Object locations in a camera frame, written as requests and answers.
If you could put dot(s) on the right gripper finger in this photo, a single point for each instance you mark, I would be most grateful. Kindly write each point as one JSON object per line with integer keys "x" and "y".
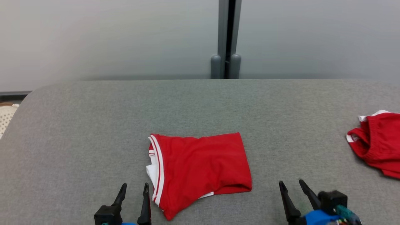
{"x": 289, "y": 204}
{"x": 311, "y": 195}

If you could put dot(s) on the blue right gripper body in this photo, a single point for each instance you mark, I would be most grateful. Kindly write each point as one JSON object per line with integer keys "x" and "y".
{"x": 317, "y": 218}

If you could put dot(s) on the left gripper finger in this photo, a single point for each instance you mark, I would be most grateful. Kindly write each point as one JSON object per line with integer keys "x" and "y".
{"x": 120, "y": 197}
{"x": 146, "y": 209}

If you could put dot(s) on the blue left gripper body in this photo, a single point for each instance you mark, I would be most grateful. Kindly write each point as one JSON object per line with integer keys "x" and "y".
{"x": 129, "y": 223}

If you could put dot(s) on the red and white shirt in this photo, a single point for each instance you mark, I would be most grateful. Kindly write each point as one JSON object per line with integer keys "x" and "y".
{"x": 203, "y": 165}

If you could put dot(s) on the red shorts with white stripe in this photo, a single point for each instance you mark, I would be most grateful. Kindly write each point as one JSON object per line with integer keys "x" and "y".
{"x": 381, "y": 140}

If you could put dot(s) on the white perforated laundry basket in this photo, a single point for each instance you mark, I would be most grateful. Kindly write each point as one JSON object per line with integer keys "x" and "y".
{"x": 6, "y": 118}

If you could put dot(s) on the dark grey baseboard strip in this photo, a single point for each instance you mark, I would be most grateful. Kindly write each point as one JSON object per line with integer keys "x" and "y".
{"x": 12, "y": 93}

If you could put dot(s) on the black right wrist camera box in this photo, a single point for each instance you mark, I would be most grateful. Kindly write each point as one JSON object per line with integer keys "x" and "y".
{"x": 332, "y": 200}

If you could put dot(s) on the grey cylindrical post foot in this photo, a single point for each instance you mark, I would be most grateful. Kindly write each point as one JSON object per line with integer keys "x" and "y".
{"x": 235, "y": 67}
{"x": 215, "y": 67}

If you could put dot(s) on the grey partition frame post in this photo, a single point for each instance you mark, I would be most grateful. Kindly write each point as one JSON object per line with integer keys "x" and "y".
{"x": 223, "y": 28}

